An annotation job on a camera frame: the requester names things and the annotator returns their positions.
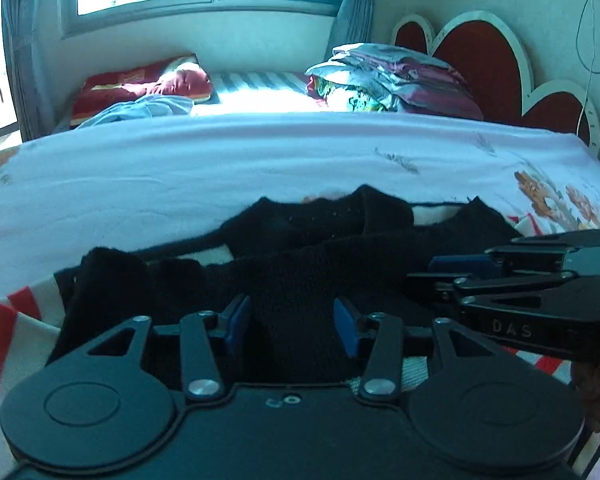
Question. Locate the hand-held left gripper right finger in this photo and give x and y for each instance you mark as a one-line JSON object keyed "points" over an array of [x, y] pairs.
{"points": [[345, 325]]}

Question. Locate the person's right hand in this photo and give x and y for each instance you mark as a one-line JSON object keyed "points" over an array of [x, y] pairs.
{"points": [[597, 395]]}

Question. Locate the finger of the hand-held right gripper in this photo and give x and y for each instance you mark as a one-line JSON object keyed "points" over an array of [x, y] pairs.
{"points": [[460, 265], [430, 287]]}

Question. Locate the long blue curtain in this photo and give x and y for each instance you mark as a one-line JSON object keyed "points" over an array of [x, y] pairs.
{"points": [[35, 50]]}

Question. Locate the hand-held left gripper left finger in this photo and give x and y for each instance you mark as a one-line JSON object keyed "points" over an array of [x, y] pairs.
{"points": [[238, 320]]}

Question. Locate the striped mattress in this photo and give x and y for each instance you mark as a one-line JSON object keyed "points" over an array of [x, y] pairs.
{"points": [[265, 87]]}

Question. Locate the stack of folded blankets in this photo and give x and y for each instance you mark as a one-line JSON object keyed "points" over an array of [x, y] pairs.
{"points": [[405, 80]]}

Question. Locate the red and white headboard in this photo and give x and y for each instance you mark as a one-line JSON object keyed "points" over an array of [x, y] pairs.
{"points": [[480, 60]]}

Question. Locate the light blue cloth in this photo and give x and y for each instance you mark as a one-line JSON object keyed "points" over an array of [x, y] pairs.
{"points": [[145, 109]]}

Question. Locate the striped knit sweater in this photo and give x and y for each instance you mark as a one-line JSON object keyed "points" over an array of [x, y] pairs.
{"points": [[290, 270]]}

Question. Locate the tied blue curtain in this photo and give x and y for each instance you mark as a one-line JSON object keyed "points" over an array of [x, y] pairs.
{"points": [[352, 10]]}

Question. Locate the bed with floral sheet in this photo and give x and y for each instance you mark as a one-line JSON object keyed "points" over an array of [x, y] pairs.
{"points": [[180, 175]]}

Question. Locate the red pillow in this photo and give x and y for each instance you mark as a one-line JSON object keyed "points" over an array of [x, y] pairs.
{"points": [[130, 85]]}

